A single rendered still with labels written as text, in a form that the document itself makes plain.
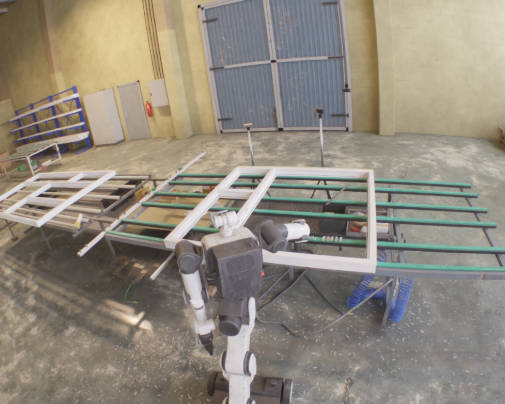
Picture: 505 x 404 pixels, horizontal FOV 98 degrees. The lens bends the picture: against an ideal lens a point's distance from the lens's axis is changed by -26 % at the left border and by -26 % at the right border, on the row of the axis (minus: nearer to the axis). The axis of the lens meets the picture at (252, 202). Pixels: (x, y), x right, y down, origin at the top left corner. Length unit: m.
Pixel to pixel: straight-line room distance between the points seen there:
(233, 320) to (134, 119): 9.93
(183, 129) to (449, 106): 7.73
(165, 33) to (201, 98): 2.33
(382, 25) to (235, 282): 6.98
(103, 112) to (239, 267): 10.25
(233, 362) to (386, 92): 6.95
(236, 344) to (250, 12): 7.86
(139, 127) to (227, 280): 9.84
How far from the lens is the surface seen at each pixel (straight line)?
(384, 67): 7.59
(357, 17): 8.01
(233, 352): 1.71
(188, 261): 1.36
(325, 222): 2.63
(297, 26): 8.06
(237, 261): 1.30
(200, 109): 9.33
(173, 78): 9.17
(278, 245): 1.46
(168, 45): 9.22
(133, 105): 10.85
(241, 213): 2.34
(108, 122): 11.16
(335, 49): 7.89
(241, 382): 1.82
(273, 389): 2.07
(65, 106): 13.63
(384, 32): 7.61
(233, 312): 1.53
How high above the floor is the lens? 2.07
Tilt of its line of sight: 27 degrees down
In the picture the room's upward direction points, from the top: 8 degrees counter-clockwise
